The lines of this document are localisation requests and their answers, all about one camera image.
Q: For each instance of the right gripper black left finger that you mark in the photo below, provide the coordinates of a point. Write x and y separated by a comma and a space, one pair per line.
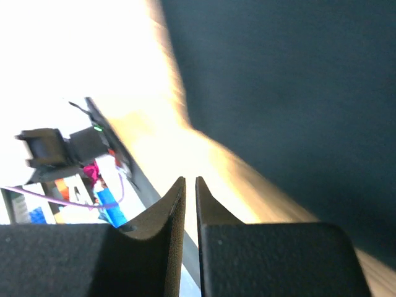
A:
141, 258

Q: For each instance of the black t shirt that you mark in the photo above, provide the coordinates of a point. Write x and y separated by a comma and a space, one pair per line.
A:
304, 92

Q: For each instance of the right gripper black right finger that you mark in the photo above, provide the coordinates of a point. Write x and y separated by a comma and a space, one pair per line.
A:
272, 259

